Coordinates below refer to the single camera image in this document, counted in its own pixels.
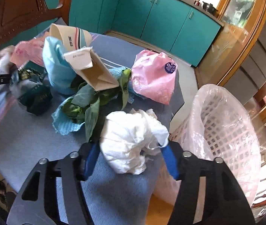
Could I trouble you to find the grey refrigerator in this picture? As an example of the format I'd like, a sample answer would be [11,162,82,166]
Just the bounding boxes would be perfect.
[224,21,266,99]

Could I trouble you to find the light blue plastic bag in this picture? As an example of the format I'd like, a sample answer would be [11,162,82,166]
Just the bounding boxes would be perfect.
[42,36,82,95]

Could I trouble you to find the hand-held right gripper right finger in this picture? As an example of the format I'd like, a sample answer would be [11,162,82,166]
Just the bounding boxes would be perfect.
[161,142,255,225]

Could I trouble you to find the white tissue paper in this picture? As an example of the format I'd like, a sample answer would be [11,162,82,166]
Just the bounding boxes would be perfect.
[99,110,170,175]

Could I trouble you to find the beige paper bag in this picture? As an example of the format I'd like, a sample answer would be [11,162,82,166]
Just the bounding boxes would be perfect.
[63,47,120,92]

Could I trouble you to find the pink printed packet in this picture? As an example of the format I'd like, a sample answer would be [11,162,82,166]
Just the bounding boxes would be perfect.
[11,38,46,67]

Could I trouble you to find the teal kitchen cabinets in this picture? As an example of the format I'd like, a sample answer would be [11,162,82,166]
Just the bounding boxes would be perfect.
[37,0,224,67]

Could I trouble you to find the carved wooden chair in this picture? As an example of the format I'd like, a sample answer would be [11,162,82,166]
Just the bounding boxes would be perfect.
[0,0,72,59]

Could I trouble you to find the small white crumpled tissue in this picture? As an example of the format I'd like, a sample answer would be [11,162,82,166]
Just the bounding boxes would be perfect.
[0,46,16,80]

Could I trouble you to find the pink lattice plastic basket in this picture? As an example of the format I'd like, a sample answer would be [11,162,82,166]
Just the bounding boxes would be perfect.
[152,84,261,204]

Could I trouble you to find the green vegetable leaves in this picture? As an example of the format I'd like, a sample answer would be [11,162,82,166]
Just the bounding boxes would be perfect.
[60,68,132,143]

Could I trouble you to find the striped paper cup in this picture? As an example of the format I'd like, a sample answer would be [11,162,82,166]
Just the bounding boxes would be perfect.
[49,23,93,53]

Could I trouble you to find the blue dishcloth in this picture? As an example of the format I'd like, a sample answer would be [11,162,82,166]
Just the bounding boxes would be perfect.
[51,68,136,136]

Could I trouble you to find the black cooking pot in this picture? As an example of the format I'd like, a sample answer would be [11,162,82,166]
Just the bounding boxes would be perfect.
[202,2,218,14]

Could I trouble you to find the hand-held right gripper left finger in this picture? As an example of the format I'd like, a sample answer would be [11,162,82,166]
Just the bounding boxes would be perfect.
[6,142,101,225]

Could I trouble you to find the wooden framed glass door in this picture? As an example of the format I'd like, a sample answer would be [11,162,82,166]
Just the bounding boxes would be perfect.
[214,0,266,87]

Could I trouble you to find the blue striped tablecloth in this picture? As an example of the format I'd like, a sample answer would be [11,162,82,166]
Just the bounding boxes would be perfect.
[0,31,185,221]

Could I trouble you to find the dark green foil packet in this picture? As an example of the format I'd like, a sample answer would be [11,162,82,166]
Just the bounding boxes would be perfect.
[10,60,54,116]

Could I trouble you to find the pink plastic bag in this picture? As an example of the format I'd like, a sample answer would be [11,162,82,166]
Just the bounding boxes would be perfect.
[131,49,179,105]

